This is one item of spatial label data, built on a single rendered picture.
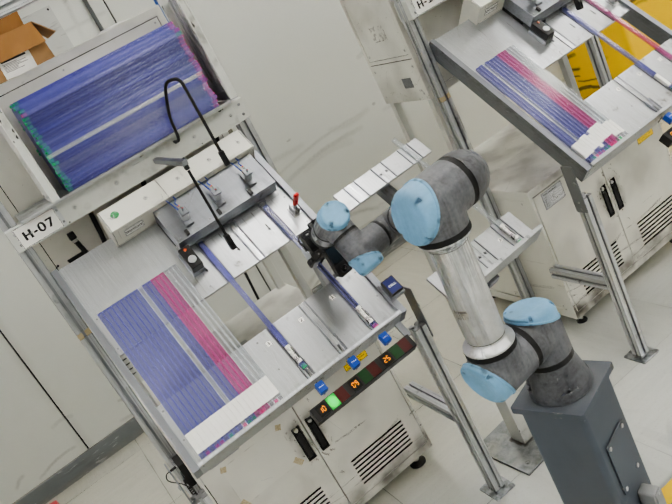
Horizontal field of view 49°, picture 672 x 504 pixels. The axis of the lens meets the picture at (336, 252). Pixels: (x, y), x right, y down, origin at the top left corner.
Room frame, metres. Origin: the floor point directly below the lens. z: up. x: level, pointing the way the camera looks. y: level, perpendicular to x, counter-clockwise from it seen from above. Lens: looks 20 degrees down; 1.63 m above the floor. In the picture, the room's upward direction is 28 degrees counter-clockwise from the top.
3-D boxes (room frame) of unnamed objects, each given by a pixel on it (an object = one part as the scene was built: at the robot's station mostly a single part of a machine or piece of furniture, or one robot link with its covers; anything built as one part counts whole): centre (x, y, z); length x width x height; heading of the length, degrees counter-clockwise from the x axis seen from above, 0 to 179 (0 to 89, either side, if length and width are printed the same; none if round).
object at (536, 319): (1.42, -0.31, 0.72); 0.13 x 0.12 x 0.14; 117
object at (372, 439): (2.28, 0.45, 0.31); 0.70 x 0.65 x 0.62; 110
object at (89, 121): (2.18, 0.35, 1.52); 0.51 x 0.13 x 0.27; 110
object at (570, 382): (1.42, -0.32, 0.60); 0.15 x 0.15 x 0.10
